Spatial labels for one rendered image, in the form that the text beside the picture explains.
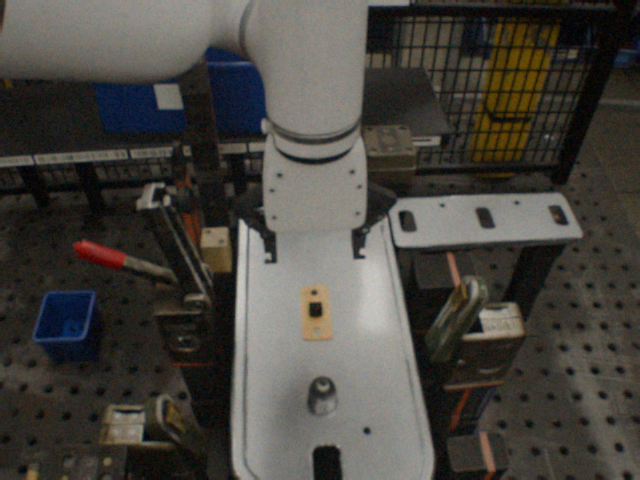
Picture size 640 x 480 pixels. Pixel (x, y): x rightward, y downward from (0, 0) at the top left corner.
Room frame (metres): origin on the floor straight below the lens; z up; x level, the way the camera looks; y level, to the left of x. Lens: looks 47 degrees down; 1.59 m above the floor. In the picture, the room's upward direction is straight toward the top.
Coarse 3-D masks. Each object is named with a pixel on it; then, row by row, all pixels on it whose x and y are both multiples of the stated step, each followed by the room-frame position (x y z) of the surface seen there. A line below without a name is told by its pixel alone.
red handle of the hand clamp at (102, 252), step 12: (84, 240) 0.40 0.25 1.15; (84, 252) 0.39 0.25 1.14; (96, 252) 0.40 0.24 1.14; (108, 252) 0.40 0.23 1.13; (120, 252) 0.41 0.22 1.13; (108, 264) 0.39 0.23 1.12; (120, 264) 0.39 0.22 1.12; (132, 264) 0.40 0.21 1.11; (144, 264) 0.41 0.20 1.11; (144, 276) 0.40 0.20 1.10; (156, 276) 0.40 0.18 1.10; (168, 276) 0.40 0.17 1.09; (180, 288) 0.40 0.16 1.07; (204, 288) 0.40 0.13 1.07
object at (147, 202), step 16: (144, 192) 0.41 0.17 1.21; (160, 192) 0.42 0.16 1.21; (192, 192) 0.42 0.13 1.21; (144, 208) 0.39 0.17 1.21; (160, 208) 0.39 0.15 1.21; (192, 208) 0.40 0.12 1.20; (160, 224) 0.39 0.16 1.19; (176, 224) 0.42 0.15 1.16; (160, 240) 0.39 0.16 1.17; (176, 240) 0.39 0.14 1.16; (176, 256) 0.39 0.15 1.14; (192, 256) 0.42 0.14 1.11; (176, 272) 0.39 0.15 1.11; (192, 272) 0.39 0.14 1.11; (192, 288) 0.39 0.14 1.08; (208, 288) 0.42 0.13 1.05
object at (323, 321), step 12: (300, 288) 0.45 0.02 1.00; (312, 288) 0.45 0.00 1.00; (324, 288) 0.45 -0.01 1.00; (300, 300) 0.43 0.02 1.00; (312, 300) 0.43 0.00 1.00; (324, 300) 0.43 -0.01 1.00; (312, 312) 0.41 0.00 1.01; (324, 312) 0.41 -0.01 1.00; (312, 324) 0.40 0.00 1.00; (324, 324) 0.40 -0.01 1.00; (312, 336) 0.38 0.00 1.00; (324, 336) 0.38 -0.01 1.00
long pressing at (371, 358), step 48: (240, 240) 0.54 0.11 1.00; (288, 240) 0.54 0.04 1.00; (336, 240) 0.54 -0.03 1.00; (384, 240) 0.54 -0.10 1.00; (240, 288) 0.45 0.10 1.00; (288, 288) 0.45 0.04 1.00; (336, 288) 0.45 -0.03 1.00; (384, 288) 0.45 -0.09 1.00; (240, 336) 0.38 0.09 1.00; (288, 336) 0.38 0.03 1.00; (336, 336) 0.38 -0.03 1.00; (384, 336) 0.38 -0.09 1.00; (240, 384) 0.31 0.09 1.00; (288, 384) 0.31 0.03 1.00; (336, 384) 0.31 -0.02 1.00; (384, 384) 0.31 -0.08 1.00; (240, 432) 0.25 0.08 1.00; (288, 432) 0.25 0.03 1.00; (336, 432) 0.25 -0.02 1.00; (384, 432) 0.25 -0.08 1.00
